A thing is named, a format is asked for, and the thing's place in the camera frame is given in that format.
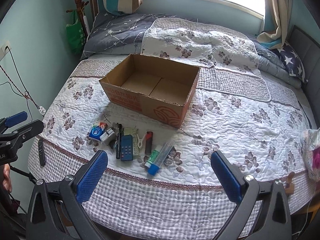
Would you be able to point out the red black lighter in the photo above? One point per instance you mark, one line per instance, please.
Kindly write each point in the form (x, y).
(148, 142)

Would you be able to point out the brown cardboard box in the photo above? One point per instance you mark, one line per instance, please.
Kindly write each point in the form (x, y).
(130, 100)

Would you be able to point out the clear tube with blue cap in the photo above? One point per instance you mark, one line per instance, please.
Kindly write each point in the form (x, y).
(160, 158)

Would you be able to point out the beige curtain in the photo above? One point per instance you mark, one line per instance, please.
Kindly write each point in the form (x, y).
(275, 10)

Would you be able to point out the grey padded headboard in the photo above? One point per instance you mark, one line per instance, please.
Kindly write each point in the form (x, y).
(307, 55)

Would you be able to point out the blue white small packet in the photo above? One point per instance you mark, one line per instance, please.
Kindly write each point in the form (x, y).
(95, 133)

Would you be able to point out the wooden bed frame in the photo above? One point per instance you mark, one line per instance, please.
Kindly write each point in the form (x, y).
(94, 0)

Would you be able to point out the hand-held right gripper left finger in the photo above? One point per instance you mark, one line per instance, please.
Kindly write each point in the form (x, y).
(91, 177)

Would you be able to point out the pale green paper box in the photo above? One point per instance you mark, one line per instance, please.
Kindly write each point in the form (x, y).
(135, 152)

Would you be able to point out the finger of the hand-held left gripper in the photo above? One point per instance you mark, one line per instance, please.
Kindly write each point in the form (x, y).
(16, 119)
(27, 130)

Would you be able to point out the black remote control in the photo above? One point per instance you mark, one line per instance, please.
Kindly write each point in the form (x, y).
(41, 152)

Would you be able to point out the white and grey small box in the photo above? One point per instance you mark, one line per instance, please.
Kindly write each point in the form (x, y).
(107, 136)

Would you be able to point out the black pen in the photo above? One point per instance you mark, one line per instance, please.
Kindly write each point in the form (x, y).
(119, 140)

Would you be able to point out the folded floral quilt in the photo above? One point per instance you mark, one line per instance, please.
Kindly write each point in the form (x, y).
(187, 42)

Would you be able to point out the dark round small object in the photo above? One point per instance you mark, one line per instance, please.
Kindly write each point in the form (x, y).
(112, 145)

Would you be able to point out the green white tube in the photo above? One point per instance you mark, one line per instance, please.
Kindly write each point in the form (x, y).
(150, 158)

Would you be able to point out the person's left hand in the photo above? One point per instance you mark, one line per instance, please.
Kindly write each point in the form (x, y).
(7, 178)

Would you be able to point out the grey star print duvet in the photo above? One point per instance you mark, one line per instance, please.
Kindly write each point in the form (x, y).
(117, 35)

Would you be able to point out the green plastic bag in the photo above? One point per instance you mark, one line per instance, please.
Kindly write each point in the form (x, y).
(75, 37)

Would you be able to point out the white hanging plug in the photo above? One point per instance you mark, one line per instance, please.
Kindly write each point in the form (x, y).
(41, 110)

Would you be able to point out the pink floral cloth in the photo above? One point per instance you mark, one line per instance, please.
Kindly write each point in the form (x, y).
(312, 152)

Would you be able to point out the red white small packet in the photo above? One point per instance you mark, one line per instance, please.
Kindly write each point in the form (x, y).
(101, 125)

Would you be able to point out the white wall socket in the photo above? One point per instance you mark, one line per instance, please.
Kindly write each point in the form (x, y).
(3, 51)

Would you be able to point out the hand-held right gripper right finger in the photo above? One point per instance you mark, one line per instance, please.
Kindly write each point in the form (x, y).
(226, 177)

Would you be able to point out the small wooden piece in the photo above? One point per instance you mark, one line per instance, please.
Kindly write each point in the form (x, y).
(290, 183)

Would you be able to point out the navy star pillow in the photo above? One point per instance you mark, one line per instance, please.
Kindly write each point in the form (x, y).
(291, 60)

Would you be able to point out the white plastic clip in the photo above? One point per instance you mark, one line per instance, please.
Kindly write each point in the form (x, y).
(140, 141)

